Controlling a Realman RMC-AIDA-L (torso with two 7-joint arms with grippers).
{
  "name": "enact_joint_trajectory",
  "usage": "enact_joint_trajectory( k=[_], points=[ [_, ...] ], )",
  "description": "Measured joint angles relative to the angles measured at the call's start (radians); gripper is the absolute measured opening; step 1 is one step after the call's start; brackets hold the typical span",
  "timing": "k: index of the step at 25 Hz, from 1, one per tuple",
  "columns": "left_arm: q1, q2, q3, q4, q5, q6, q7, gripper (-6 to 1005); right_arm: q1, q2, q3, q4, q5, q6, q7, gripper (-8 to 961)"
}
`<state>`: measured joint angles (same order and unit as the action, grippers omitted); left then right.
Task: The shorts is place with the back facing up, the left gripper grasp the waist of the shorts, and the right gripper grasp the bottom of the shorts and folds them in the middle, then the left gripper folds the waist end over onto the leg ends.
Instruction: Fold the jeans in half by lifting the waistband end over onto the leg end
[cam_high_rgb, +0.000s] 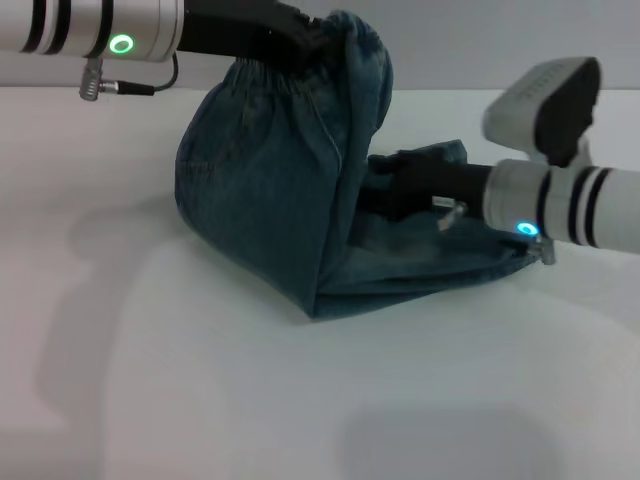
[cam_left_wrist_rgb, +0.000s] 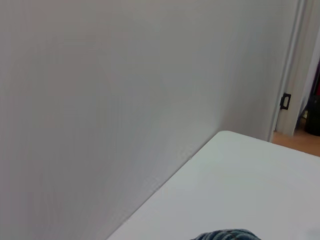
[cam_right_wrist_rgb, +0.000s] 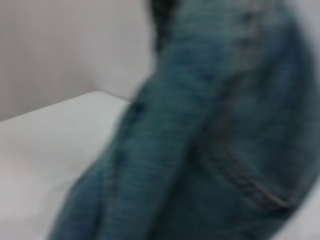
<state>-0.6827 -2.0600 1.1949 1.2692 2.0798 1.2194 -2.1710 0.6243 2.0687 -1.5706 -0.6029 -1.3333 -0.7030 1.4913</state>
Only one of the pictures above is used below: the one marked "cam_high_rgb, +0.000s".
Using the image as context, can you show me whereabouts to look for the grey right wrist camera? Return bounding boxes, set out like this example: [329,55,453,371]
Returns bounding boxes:
[481,56,604,169]

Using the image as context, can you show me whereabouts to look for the blue denim shorts with basketball print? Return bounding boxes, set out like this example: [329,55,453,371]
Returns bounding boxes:
[173,12,539,321]

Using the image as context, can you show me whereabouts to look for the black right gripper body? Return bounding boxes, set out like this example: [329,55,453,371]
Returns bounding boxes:
[394,155,495,221]

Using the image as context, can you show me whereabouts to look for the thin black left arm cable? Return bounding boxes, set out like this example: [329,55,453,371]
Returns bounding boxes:
[78,51,180,102]

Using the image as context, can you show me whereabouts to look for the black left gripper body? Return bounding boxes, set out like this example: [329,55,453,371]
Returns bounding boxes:
[174,0,301,65]

